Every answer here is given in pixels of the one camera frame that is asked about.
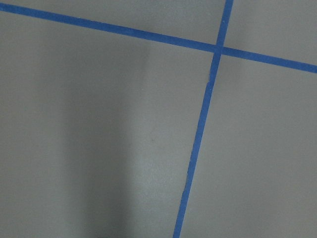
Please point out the blue tape strip crosswise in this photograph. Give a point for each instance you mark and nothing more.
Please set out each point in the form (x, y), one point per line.
(156, 37)

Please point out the blue tape strip lengthwise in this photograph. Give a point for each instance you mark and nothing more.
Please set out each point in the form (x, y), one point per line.
(203, 117)

